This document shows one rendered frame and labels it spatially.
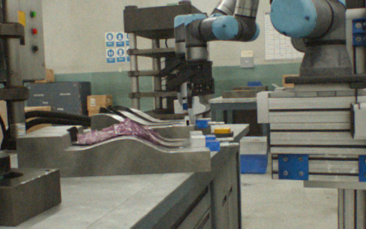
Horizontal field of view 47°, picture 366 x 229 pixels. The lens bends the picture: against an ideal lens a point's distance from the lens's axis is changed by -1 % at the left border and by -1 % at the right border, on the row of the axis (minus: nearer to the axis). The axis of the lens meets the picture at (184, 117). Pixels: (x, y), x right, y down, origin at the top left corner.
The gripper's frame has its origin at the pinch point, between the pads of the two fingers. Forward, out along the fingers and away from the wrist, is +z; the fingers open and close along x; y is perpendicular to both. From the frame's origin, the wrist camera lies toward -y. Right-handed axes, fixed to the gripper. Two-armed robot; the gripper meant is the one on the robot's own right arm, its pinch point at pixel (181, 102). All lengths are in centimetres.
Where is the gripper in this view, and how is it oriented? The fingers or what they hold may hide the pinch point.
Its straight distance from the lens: 177.9
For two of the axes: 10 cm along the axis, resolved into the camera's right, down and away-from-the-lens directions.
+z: 0.4, 10.0, 0.8
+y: 9.6, -0.2, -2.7
